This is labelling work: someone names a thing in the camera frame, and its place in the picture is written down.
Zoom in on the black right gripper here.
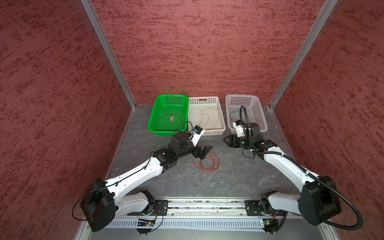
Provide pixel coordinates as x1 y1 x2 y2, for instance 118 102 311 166
222 134 253 149

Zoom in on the red wire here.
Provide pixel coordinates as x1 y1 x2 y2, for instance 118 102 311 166
157 113 186 130
192 152 221 173

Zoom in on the yellow wire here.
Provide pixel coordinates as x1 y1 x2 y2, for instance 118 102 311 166
199 105 218 128
209 107 220 129

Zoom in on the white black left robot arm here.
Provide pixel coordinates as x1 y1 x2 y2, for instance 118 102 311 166
77 132 212 232

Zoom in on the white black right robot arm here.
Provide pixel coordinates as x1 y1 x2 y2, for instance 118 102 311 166
224 120 342 226

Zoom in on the cream perforated basket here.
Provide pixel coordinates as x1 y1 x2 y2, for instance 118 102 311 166
188 97 226 136

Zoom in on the translucent white slotted basket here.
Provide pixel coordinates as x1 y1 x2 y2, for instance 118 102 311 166
226 95 268 134

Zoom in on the green plastic basket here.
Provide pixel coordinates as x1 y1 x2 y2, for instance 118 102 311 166
148 95 189 136

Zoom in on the right small circuit board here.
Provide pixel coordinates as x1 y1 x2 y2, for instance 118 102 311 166
263 219 279 234

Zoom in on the small circuit board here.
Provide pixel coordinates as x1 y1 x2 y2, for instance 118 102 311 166
263 219 279 234
137 219 156 228

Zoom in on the left small circuit board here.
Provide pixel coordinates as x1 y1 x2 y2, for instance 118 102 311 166
137 219 156 228

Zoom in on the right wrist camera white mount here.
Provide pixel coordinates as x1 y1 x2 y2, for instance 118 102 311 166
233 120 246 138

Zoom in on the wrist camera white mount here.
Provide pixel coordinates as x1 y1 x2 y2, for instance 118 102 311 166
190 125 206 147
233 120 246 138

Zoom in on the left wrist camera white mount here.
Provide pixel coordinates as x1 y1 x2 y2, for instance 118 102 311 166
190 125 206 147

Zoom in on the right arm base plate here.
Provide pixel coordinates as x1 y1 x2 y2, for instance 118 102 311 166
245 200 286 217

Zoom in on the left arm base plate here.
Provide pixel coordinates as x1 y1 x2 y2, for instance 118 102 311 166
127 200 169 216

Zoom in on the white slotted cable duct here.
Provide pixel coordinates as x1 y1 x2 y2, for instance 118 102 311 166
106 218 264 232

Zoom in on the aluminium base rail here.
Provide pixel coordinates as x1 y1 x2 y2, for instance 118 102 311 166
73 196 341 240

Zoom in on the black corrugated cable conduit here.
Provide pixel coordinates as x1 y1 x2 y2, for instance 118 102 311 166
239 105 364 231

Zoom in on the aluminium corner post right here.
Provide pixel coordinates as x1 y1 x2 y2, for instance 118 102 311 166
269 0 338 111

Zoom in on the aluminium corner post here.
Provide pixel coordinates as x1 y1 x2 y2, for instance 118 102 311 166
81 0 137 110
269 0 338 111

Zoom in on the aluminium corner post left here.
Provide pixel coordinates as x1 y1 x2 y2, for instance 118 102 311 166
81 0 137 110

